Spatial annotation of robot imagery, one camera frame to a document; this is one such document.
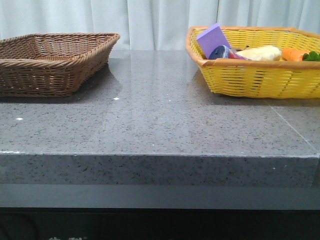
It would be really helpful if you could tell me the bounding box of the blue round container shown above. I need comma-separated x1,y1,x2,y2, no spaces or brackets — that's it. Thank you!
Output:
208,45,230,60

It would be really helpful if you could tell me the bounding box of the white curtain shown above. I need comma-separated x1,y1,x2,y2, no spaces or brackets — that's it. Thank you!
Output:
0,0,320,51

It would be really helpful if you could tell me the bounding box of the red pink small item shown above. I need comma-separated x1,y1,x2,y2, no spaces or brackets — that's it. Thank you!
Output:
228,49,249,60

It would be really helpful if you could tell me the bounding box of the purple sponge block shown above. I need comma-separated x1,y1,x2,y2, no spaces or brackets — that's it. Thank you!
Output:
196,23,231,59

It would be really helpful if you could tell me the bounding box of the yellow wicker basket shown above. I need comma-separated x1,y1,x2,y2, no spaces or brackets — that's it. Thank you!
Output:
185,26,320,99

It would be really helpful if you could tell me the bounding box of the cream bread toy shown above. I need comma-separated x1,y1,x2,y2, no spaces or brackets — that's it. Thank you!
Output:
237,45,282,61

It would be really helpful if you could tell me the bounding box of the brown wicker basket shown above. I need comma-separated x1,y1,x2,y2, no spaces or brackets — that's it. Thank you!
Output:
0,32,121,98

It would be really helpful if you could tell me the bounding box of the orange carrot toy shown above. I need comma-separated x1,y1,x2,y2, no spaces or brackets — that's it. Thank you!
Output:
281,48,309,62

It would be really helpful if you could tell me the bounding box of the green leafy toy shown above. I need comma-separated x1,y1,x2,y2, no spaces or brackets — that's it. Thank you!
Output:
302,51,320,62

